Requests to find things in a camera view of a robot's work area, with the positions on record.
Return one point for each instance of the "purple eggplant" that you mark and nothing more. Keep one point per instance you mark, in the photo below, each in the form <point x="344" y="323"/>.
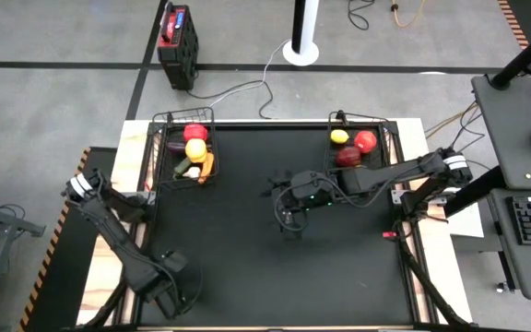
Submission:
<point x="175" y="147"/>

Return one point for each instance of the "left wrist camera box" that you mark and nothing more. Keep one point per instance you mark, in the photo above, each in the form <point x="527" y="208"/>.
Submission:
<point x="175" y="262"/>

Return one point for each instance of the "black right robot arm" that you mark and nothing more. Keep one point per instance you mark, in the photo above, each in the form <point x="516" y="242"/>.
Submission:
<point x="385" y="177"/>

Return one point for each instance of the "black rig strut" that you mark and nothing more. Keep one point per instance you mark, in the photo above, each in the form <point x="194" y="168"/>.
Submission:
<point x="431" y="286"/>
<point x="106" y="309"/>

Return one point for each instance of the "white paper sheet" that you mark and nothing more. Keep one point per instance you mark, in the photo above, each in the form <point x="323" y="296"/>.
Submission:
<point x="467" y="223"/>

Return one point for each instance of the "red-black power box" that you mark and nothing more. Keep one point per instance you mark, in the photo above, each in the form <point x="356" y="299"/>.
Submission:
<point x="178" y="46"/>

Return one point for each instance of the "black support beam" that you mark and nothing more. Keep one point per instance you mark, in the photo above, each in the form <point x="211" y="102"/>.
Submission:
<point x="477" y="191"/>

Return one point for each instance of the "gray metal stand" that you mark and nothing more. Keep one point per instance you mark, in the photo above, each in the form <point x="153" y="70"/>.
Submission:
<point x="3" y="221"/>

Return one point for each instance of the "red-orange round fruit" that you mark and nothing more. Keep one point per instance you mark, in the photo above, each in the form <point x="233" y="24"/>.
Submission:
<point x="365" y="141"/>

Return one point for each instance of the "white metal bracket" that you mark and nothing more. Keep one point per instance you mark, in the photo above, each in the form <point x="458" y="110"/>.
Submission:
<point x="150" y="197"/>
<point x="397" y="197"/>

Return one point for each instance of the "yellow lemon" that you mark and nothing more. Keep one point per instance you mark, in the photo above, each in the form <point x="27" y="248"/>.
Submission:
<point x="339" y="136"/>

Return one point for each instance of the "gray desk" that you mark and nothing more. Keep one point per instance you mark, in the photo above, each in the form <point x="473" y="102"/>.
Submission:
<point x="510" y="138"/>

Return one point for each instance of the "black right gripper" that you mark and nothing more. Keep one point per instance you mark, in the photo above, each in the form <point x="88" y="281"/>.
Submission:
<point x="314" y="191"/>

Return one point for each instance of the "yellow bell pepper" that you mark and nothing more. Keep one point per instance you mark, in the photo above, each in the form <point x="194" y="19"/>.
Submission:
<point x="196" y="150"/>

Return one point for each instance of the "orange carrot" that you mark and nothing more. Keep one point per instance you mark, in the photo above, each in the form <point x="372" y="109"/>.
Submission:
<point x="207" y="168"/>

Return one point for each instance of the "green cucumber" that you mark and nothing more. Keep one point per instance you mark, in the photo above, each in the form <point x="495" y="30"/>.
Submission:
<point x="182" y="166"/>

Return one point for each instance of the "black-white pole with base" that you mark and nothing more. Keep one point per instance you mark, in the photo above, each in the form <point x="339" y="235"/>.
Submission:
<point x="300" y="50"/>

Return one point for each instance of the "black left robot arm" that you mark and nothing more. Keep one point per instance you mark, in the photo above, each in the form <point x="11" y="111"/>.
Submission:
<point x="113" y="230"/>

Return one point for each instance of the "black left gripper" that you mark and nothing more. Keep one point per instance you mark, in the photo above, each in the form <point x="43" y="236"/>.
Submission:
<point x="159" y="286"/>

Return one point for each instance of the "black diagonal pole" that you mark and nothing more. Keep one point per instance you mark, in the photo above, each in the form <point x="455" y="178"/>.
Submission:
<point x="528" y="50"/>

